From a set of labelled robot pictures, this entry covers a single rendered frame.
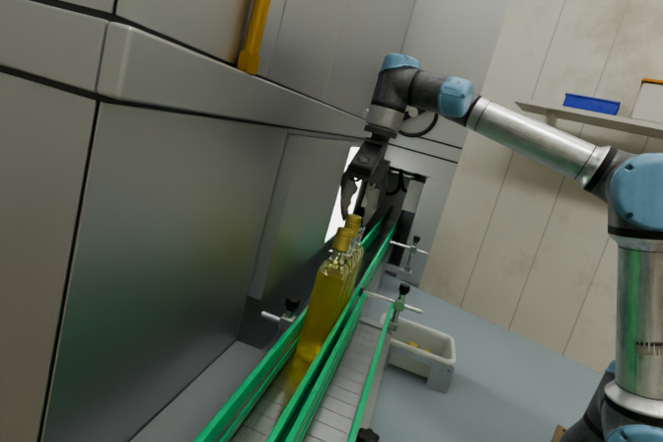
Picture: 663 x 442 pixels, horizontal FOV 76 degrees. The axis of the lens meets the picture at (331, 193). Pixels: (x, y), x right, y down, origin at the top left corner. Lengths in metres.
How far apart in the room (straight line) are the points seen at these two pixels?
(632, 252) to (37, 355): 0.81
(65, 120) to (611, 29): 3.63
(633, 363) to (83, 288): 0.80
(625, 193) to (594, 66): 2.96
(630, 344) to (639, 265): 0.13
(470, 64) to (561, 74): 1.83
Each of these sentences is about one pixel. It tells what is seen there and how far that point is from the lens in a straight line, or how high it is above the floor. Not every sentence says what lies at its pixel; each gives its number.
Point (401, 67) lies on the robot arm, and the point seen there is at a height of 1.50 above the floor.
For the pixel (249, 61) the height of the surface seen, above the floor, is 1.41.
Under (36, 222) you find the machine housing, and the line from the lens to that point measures 0.47.
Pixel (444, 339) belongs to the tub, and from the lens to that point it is 1.40.
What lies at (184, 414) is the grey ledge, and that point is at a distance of 0.76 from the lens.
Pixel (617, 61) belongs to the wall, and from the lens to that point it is 3.73.
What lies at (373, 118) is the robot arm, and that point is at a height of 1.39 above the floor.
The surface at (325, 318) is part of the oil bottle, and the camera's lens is 0.90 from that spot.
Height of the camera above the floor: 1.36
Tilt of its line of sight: 9 degrees down
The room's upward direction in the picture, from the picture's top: 15 degrees clockwise
